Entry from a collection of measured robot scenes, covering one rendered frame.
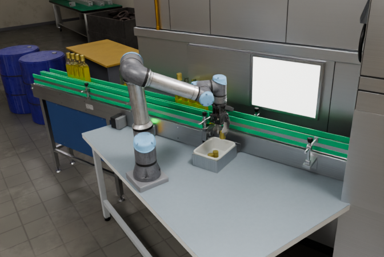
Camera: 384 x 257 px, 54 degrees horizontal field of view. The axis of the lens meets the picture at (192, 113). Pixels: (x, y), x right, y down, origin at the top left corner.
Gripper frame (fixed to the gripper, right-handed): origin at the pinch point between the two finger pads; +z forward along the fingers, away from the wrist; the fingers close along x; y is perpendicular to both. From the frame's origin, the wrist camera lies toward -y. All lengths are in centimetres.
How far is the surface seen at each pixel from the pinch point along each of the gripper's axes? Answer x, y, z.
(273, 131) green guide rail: 25.5, -13.6, -1.7
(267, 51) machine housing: 12, -31, -42
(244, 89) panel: -1.7, -29.7, -16.2
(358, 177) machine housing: 76, 4, 1
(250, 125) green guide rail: 10.7, -13.6, -1.2
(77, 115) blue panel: -140, -3, 22
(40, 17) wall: -862, -448, 72
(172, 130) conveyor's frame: -39.5, -1.8, 9.7
